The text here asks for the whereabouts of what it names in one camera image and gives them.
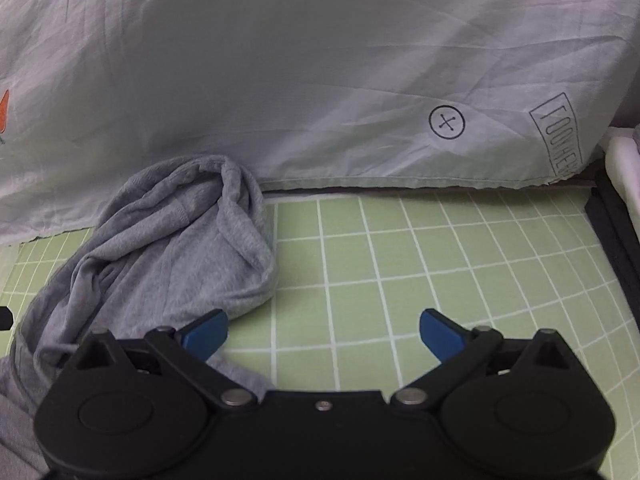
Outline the white folded garment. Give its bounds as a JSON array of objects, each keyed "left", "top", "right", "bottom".
[{"left": 603, "top": 126, "right": 640, "bottom": 235}]

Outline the black folded garment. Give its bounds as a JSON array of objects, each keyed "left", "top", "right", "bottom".
[{"left": 585, "top": 169, "right": 640, "bottom": 325}]

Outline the grey carrot print sheet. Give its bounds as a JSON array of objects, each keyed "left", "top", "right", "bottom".
[{"left": 1, "top": 0, "right": 639, "bottom": 244}]

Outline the grey zip hoodie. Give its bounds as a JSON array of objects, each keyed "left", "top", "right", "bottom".
[{"left": 1, "top": 155, "right": 278, "bottom": 479}]

